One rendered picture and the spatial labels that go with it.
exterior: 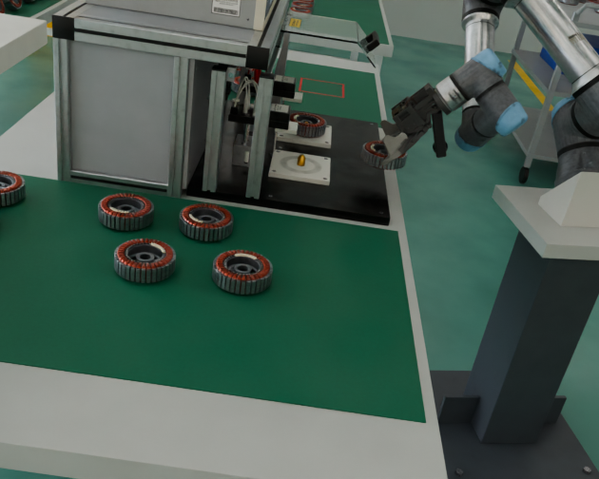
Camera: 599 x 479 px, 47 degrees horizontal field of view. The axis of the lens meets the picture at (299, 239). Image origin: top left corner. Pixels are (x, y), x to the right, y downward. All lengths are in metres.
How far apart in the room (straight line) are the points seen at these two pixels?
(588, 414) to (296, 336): 1.50
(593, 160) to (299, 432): 1.12
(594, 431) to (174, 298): 1.60
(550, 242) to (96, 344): 1.08
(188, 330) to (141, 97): 0.57
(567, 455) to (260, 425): 1.43
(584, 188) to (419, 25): 5.43
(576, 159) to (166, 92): 1.01
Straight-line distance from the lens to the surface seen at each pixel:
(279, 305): 1.28
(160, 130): 1.56
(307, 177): 1.71
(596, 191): 1.86
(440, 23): 7.17
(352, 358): 1.19
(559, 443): 2.35
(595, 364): 2.79
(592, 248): 1.81
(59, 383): 1.10
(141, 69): 1.53
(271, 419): 1.05
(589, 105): 1.84
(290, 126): 1.72
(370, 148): 1.74
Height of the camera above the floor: 1.48
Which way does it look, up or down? 29 degrees down
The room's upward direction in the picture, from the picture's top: 9 degrees clockwise
